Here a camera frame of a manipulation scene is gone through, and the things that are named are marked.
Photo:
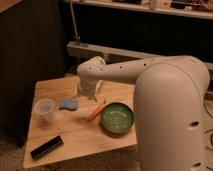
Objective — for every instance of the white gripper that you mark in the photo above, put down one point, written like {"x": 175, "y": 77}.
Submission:
{"x": 89, "y": 88}

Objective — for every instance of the orange pepper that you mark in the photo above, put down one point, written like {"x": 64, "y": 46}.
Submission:
{"x": 96, "y": 112}

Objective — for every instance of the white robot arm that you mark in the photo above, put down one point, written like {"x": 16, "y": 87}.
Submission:
{"x": 168, "y": 105}

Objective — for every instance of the green ceramic bowl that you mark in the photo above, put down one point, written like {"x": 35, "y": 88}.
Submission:
{"x": 117, "y": 118}

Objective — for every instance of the blue sponge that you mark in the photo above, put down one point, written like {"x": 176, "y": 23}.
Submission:
{"x": 69, "y": 104}

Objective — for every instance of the clear plastic cup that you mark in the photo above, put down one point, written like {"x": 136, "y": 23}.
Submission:
{"x": 44, "y": 108}

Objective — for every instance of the black rectangular box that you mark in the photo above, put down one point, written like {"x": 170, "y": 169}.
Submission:
{"x": 46, "y": 148}

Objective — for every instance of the dark curtain panel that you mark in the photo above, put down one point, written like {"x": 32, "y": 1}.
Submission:
{"x": 32, "y": 48}

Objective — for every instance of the metal shelf frame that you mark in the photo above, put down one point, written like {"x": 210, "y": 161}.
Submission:
{"x": 126, "y": 34}

